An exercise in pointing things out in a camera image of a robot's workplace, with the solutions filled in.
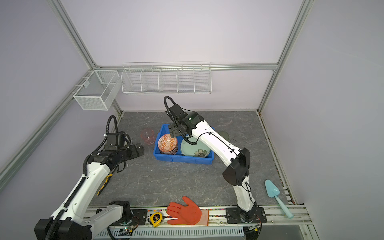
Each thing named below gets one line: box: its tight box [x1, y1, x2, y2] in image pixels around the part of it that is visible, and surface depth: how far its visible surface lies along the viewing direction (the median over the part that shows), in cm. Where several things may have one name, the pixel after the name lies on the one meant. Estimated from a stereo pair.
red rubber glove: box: [166, 196, 210, 226], surface depth 76 cm
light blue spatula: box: [264, 179, 294, 219], surface depth 82 cm
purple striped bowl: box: [159, 146, 178, 155], surface depth 89 cm
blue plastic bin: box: [153, 124, 214, 165], surface depth 91 cm
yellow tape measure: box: [150, 212, 163, 228], surface depth 74 cm
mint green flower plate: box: [180, 136, 211, 158], surface depth 95 cm
